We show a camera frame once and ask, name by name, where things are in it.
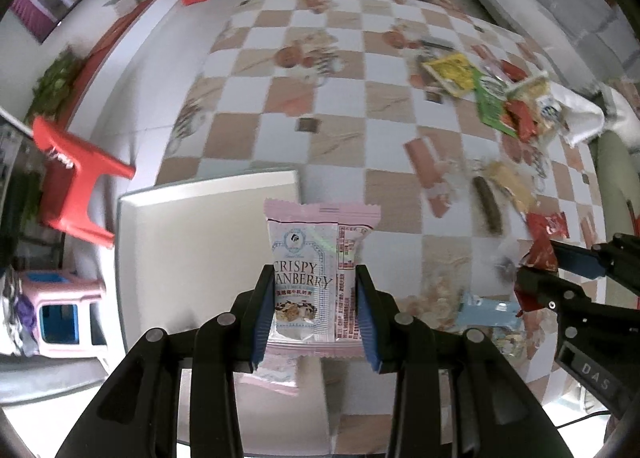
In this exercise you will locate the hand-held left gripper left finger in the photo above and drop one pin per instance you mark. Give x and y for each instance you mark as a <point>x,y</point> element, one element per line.
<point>260,333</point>

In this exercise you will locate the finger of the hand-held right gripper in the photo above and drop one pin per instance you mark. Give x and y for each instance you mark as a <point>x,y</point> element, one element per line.
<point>545,285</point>
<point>580,260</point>

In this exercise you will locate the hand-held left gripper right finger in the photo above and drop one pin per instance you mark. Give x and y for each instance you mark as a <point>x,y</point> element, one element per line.
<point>368,333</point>

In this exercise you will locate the pink cranberry snack packet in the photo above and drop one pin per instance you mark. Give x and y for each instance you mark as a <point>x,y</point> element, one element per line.
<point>312,258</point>

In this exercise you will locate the white box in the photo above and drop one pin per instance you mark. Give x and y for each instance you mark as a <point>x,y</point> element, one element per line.
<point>190,218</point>

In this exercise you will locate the red crinkled snack packet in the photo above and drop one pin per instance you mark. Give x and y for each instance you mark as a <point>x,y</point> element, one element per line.
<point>547,225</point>

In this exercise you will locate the light blue snack packet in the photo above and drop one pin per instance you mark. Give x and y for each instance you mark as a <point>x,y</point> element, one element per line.
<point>487,310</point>

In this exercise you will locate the clear snack packet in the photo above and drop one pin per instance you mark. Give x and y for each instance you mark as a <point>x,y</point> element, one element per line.
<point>510,343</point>

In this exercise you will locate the green cushion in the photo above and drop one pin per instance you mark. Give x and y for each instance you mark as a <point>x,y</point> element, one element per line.
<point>617,177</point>

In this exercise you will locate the beige snack packet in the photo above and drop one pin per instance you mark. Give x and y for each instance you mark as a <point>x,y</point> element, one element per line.
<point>515,188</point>

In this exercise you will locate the white cloth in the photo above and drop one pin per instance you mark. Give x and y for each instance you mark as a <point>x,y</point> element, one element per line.
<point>585,112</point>

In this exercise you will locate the white snack packet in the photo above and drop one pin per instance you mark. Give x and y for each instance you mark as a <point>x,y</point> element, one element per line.
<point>550,107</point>

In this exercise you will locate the green snack packet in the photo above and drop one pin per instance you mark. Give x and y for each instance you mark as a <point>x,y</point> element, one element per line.
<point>490,107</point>

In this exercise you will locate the pink plastic stool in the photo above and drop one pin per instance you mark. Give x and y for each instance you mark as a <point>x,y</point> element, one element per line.
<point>60,323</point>

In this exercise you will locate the yellow snack packet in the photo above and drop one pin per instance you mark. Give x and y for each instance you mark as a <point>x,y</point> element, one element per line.
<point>450,72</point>

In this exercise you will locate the checkered tablecloth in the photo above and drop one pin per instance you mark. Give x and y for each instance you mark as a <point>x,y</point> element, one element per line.
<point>350,102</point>

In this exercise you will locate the red plastic stool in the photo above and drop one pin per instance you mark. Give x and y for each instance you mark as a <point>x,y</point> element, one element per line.
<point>75,172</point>

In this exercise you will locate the green plant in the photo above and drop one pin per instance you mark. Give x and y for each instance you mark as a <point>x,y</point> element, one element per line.
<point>55,82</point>

